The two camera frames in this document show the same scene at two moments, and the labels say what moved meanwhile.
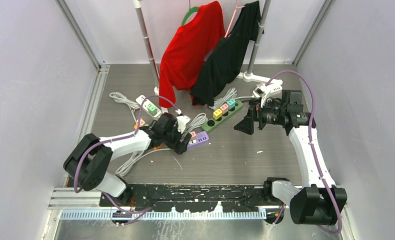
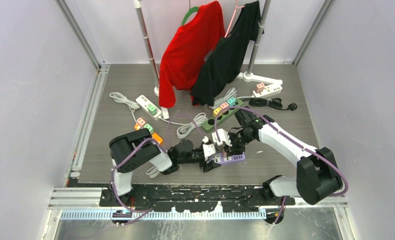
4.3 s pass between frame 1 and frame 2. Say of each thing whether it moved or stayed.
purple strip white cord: moved
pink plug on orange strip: stayed
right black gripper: moved
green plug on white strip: stayed
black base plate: stayed
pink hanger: stayed
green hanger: stayed
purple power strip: moved
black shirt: stayed
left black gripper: moved
